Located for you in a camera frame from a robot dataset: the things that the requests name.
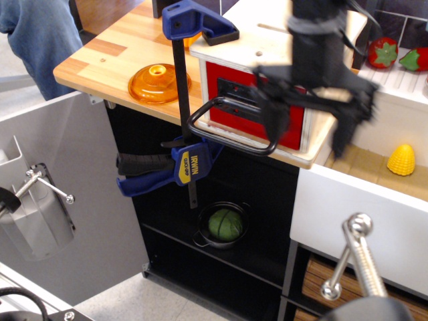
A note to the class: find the orange cup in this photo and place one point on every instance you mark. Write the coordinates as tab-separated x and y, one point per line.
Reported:
189	41

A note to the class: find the orange plastic lid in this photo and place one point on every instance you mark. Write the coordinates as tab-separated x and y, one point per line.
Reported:
154	85

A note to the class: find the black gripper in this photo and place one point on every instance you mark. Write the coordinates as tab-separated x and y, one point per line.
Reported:
349	98

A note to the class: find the left steel clamp screw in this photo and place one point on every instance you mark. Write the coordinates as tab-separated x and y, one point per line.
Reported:
10	202

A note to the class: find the green toy cabbage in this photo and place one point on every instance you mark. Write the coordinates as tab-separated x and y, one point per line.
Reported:
225	225

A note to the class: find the red front wooden drawer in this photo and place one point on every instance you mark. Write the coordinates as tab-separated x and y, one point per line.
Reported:
243	113

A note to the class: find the small black pot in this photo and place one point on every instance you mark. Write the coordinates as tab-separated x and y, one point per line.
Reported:
203	238

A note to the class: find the red toy strawberry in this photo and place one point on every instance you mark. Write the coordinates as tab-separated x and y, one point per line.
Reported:
415	60
382	52

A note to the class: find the yellow toy corn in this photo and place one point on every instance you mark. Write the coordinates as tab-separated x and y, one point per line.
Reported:
402	161

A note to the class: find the right steel clamp screw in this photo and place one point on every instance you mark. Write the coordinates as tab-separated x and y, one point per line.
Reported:
356	229

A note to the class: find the person in blue jeans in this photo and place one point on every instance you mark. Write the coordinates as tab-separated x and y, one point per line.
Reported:
42	34

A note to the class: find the grey door handle holder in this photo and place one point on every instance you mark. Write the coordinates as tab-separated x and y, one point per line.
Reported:
41	227

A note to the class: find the grey cabinet door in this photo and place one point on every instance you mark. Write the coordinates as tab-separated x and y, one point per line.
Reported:
72	136

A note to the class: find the steel clamp screw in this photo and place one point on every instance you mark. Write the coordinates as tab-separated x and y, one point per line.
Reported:
356	229
10	202

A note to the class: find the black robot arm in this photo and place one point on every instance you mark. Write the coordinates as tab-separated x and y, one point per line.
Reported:
318	30

